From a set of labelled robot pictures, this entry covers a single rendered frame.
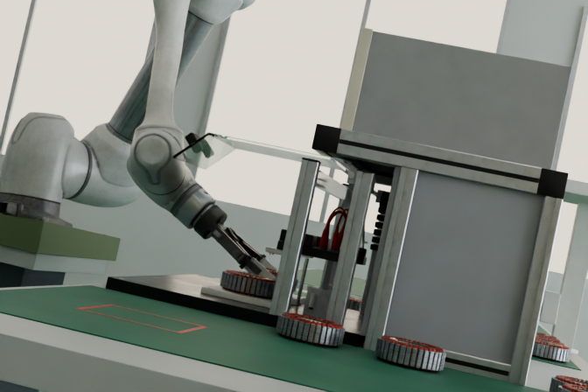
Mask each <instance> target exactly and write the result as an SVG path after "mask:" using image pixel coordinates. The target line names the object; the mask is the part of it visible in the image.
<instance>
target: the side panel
mask: <svg viewBox="0 0 588 392"><path fill-rule="evenodd" d="M562 204H563V199H559V198H552V197H550V196H542V195H538V194H533V193H529V192H521V191H516V190H512V189H507V188H503V187H498V186H494V185H486V184H481V183H477V182H472V181H468V180H463V179H459V178H451V177H446V176H442V175H438V174H434V173H429V172H425V171H419V170H415V169H409V168H406V167H401V171H400V176H399V179H398V184H397V188H396V193H395V200H394V205H393V209H392V214H391V217H390V222H389V226H388V233H387V238H386V242H385V247H384V250H383V255H382V259H381V267H380V271H379V276H378V280H377V284H376V288H375V293H374V300H373V304H372V309H371V313H370V318H369V321H368V326H367V334H366V338H365V342H364V347H363V348H365V349H368V350H373V351H375V348H376V343H377V339H378V337H381V336H382V335H388V336H394V337H398V338H403V339H407V340H411V342H412V341H413V340H415V341H416V342H418V341H420V342H421V343H425V344H430V345H433V346H436V347H440V348H442V349H443V350H444V352H446V356H445V361H444V367H445V368H451V369H455V370H459V371H463V372H467V373H471V374H475V375H482V376H485V377H489V378H494V379H497V380H501V381H504V382H512V383H515V384H520V385H523V386H526V381H527V377H528V372H529V364H530V361H531V356H532V352H533V347H534V343H535V338H536V330H537V326H538V321H539V317H540V312H541V308H542V303H543V295H544V291H545V286H546V282H547V278H548V274H549V269H550V261H551V257H552V252H553V248H554V243H555V239H556V234H557V226H558V222H559V217H560V213H561V208H562Z"/></svg>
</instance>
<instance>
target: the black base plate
mask: <svg viewBox="0 0 588 392"><path fill-rule="evenodd" d="M220 284H221V280H219V279H215V278H211V277H207V276H200V275H196V274H191V275H162V276H109V277H108V280H107V284H106V289H109V290H112V291H120V292H123V293H128V294H131V295H135V296H139V297H143V298H149V299H154V300H157V301H161V302H166V303H169V304H173V305H180V306H184V307H188V308H192V309H195V310H199V311H203V312H210V313H214V314H218V315H221V316H226V317H230V318H233V319H240V320H244V321H248V322H252V323H256V324H259V325H264V326H270V327H275V328H277V320H278V316H277V315H272V314H269V313H270V308H267V307H263V306H259V305H255V304H248V303H244V302H240V301H236V300H233V299H228V298H224V297H217V296H214V295H210V294H206V293H202V292H200V291H201V287H202V286H210V285H220ZM304 306H305V304H301V305H294V304H290V310H289V312H292V313H298V314H303V310H304ZM303 315H304V314H303ZM363 318H364V313H363V312H359V311H355V310H351V309H347V310H346V316H345V320H344V325H343V327H344V328H346V330H345V334H344V338H343V342H342V344H347V345H350V346H354V347H358V346H359V345H361V344H362V343H363V342H365V338H366V336H362V335H360V334H361V326H362V322H363Z"/></svg>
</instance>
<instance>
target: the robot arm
mask: <svg viewBox="0 0 588 392"><path fill-rule="evenodd" d="M152 1H153V6H154V13H155V20H156V44H155V46H154V47H153V49H152V51H151V52H150V55H149V56H148V58H147V60H146V61H145V62H144V64H143V66H142V68H141V69H140V71H139V73H138V74H137V76H136V78H135V79H134V81H133V82H132V84H131V86H130V87H129V90H128V91H127V93H126V95H125V96H124V97H123V99H122V101H121V103H120V104H119V106H118V108H117V109H116V111H115V113H114V114H113V116H112V117H111V119H110V121H109V122H105V123H102V124H99V125H97V126H95V127H94V129H93V130H91V131H90V132H89V133H88V134H87V135H86V136H84V137H83V138H82V139H81V140H79V139H77V138H76V137H74V128H73V126H72V124H71V123H70V122H69V121H68V120H67V119H66V118H65V117H64V116H62V115H56V114H50V113H41V112H30V113H28V114H27V115H25V116H24V117H23V118H21V119H20V121H19V122H18V123H17V126H16V127H15V129H14V130H13V131H12V133H11V135H10V139H9V142H8V144H7V147H6V151H5V154H4V158H3V165H2V170H1V176H0V214H2V215H9V216H15V217H21V218H27V219H34V220H42V221H48V222H52V223H56V224H60V225H64V226H68V227H71V228H72V227H73V224H71V223H69V222H67V221H65V220H62V219H61V218H60V204H61V201H62V199H67V200H71V201H74V202H77V203H81V204H84V205H89V206H93V207H122V206H126V205H128V204H130V203H132V202H134V201H135V200H137V199H138V198H139V197H140V195H141V194H142V192H144V193H145V194H146V195H147V196H148V197H149V198H150V199H151V200H152V201H154V202H155V203H156V204H157V205H159V206H160V207H162V208H164V209H165V210H167V211H169V212H170V213H171V214H172V215H173V216H174V217H176V218H177V219H178V220H179V221H180V222H181V223H182V224H183V225H185V226H186V227H187V228H189V229H191V228H194V231H195V232H197V233H198V234H199V235H200V236H201V237H202V238H203V239H205V240H206V239H208V238H210V237H211V236H212V237H213V238H214V239H215V240H216V241H217V242H218V243H219V244H220V245H221V246H222V247H223V248H224V249H225V250H226V251H227V252H228V253H229V254H230V255H231V256H232V257H233V258H234V259H235V260H236V261H237V263H239V264H240V266H239V267H240V268H241V269H242V270H243V268H245V269H246V270H247V271H248V272H249V273H250V274H253V276H254V275H257V276H261V277H267V278H271V279H274V280H277V278H276V277H275V276H273V275H272V274H271V273H270V272H269V271H268V270H267V269H266V268H269V269H272V271H273V270H275V271H277V269H276V268H275V267H274V266H273V265H272V264H271V263H270V262H268V261H267V260H266V259H265V257H266V255H265V254H263V255H262V254H260V253H259V252H258V251H256V250H255V249H254V248H253V247H251V246H250V245H249V244H248V243H247V242H245V241H244V240H243V239H242V238H241V237H240V236H239V235H238V234H237V233H236V232H235V231H234V230H233V229H232V228H231V227H225V226H224V222H225V221H226V219H227V217H228V215H227V214H226V213H225V212H224V211H223V210H222V209H221V208H220V207H219V206H217V205H215V202H216V199H214V198H213V197H212V196H211V195H210V194H208V192H207V191H206V190H205V189H204V188H203V187H202V186H201V185H199V183H198V182H197V181H196V180H195V179H194V177H193V175H192V173H191V171H190V170H189V169H188V168H187V166H186V165H185V162H182V161H179V160H177V159H175V158H173V156H174V155H176V154H177V153H179V152H180V151H182V150H183V149H184V148H185V146H184V138H183V130H182V129H180V128H179V127H178V126H177V125H176V123H175V122H174V117H173V96H174V90H175V88H176V86H177V85H178V84H179V82H180V80H181V78H182V77H183V75H184V74H185V72H186V70H187V68H188V67H189V66H190V64H191V62H192V61H193V59H194V57H195V55H196V54H197V52H198V50H199V49H200V47H201V46H202V44H203V43H204V41H205V39H206V38H207V35H208V34H209V32H210V31H211V30H212V28H213V27H214V25H218V24H220V23H222V22H223V21H224V20H225V19H226V18H228V17H229V16H230V15H232V14H233V13H234V12H236V11H241V10H244V9H246V8H248V7H249V6H250V5H252V4H253V3H254V2H255V1H256V0H152Z"/></svg>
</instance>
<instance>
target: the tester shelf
mask: <svg viewBox="0 0 588 392"><path fill-rule="evenodd" d="M311 148H312V149H314V150H315V151H316V152H317V153H318V154H320V155H322V156H327V157H331V158H339V159H344V160H348V161H352V162H353V163H355V164H356V165H357V166H358V167H359V168H360V169H362V170H367V171H371V172H375V175H374V176H375V177H376V181H375V183H376V184H379V185H384V186H391V185H392V180H393V176H394V171H395V168H396V166H398V167H406V168H409V169H415V170H419V171H421V172H429V173H434V174H438V175H442V176H446V177H451V178H455V179H463V180H468V181H472V182H477V183H481V184H486V185H490V186H498V187H503V188H507V189H512V190H516V191H521V192H525V193H533V194H538V195H542V196H550V197H552V198H559V199H564V193H565V188H566V184H567V179H568V175H569V173H567V172H562V171H554V170H550V169H544V168H539V167H534V166H530V165H525V164H517V163H513V162H508V161H504V160H499V159H495V158H490V157H482V156H477V155H473V154H468V153H464V152H459V151H455V150H447V149H442V148H438V147H433V146H429V145H424V144H419V143H411V142H406V141H402V140H397V139H393V138H388V137H384V136H376V135H371V134H367V133H362V132H357V131H352V130H348V129H341V128H336V127H332V126H327V125H323V124H318V123H317V125H316V129H315V134H314V138H313V142H312V147H311Z"/></svg>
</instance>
